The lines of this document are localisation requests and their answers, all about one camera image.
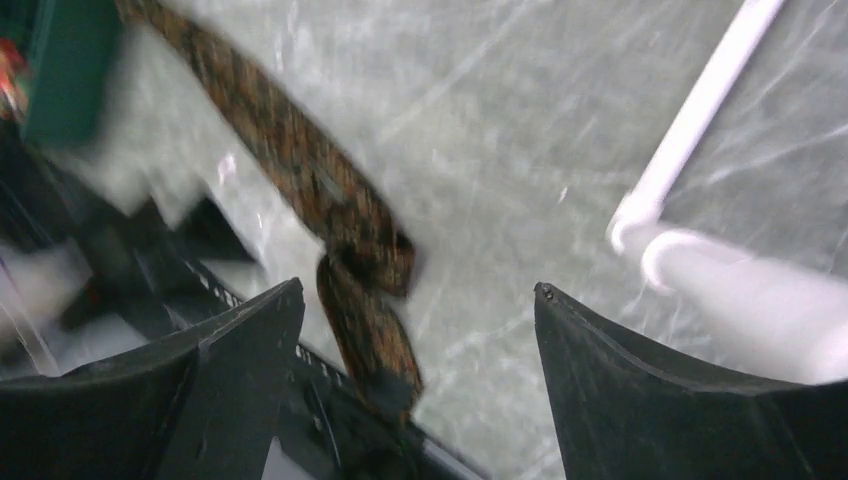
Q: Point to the brown patterned necktie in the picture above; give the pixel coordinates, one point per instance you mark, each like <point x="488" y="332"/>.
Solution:
<point x="368" y="257"/>

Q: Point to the rolled colourful floral tie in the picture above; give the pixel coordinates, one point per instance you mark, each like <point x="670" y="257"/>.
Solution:
<point x="15" y="83"/>

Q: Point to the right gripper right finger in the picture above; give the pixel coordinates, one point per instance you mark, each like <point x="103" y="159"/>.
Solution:
<point x="628" y="407"/>

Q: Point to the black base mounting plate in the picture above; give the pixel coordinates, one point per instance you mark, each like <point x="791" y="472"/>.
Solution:
<point x="83" y="282"/>

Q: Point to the white pvc pipe frame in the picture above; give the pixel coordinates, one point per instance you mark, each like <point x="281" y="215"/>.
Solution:
<point x="741" y="211"/>

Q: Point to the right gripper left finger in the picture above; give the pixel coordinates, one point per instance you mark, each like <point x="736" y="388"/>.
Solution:
<point x="198" y="404"/>

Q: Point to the green compartment organizer tray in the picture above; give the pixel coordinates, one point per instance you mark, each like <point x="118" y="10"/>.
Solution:
<point x="69" y="47"/>

